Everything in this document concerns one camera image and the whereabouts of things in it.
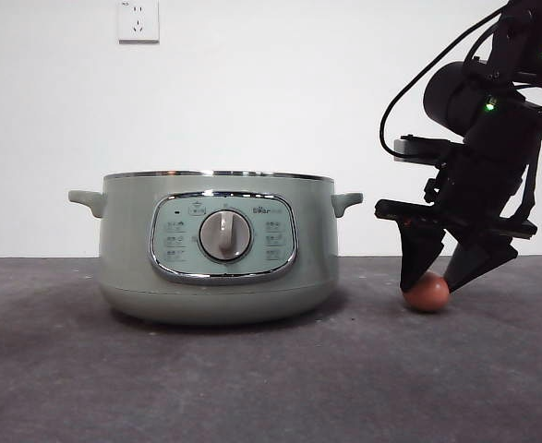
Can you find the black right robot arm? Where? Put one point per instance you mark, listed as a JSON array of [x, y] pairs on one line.
[[455, 92]]

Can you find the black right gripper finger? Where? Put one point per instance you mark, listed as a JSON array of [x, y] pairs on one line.
[[476, 263], [417, 256]]

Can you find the pale green electric pot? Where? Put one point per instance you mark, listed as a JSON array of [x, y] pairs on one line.
[[215, 277]]

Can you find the white wall socket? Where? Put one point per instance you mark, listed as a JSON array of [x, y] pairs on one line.
[[138, 22]]

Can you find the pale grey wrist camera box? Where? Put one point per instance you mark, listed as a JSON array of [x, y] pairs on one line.
[[416, 148]]

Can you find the brown egg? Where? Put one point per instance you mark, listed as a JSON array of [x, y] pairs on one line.
[[427, 299]]

